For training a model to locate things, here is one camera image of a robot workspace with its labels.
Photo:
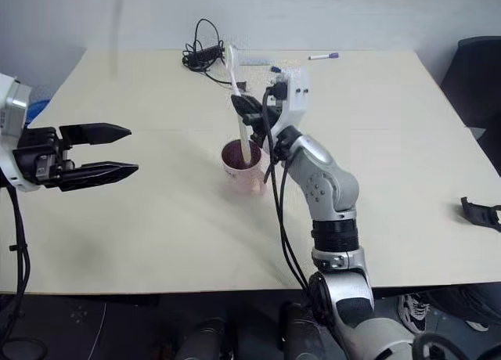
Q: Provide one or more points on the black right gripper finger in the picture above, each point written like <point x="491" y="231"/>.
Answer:
<point x="246" y="105"/>
<point x="255" y="130"/>

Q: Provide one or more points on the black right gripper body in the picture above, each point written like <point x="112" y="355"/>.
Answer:
<point x="274" y="113"/>

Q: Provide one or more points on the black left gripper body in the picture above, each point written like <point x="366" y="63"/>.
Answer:
<point x="39" y="156"/>

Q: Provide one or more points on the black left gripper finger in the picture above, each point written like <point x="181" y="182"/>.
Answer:
<point x="105" y="173"/>
<point x="99" y="132"/>

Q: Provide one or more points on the white toothbrush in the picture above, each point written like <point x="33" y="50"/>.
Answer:
<point x="234" y="72"/>

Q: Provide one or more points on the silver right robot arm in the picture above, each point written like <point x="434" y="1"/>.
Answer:
<point x="329" y="168"/>

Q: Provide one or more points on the clear plastic toothbrush wrapper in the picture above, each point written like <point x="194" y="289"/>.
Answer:
<point x="252" y="59"/>

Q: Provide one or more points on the white mug with maroon inside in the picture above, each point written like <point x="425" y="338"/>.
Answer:
<point x="242" y="176"/>

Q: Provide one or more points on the small black block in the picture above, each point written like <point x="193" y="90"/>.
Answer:
<point x="241" y="87"/>

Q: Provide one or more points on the small blue-capped pen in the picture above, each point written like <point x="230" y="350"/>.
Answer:
<point x="275" y="68"/>

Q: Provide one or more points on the blue object beside table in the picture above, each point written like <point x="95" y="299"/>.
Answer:
<point x="39" y="101"/>

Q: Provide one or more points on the white marker with purple cap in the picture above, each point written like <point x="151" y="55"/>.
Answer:
<point x="323" y="56"/>

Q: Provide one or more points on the black office chair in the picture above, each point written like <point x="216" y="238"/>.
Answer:
<point x="475" y="90"/>

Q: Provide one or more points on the black and white sneaker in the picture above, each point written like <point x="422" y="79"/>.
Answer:
<point x="414" y="311"/>

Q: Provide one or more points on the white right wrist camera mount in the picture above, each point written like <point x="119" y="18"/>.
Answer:
<point x="298" y="98"/>

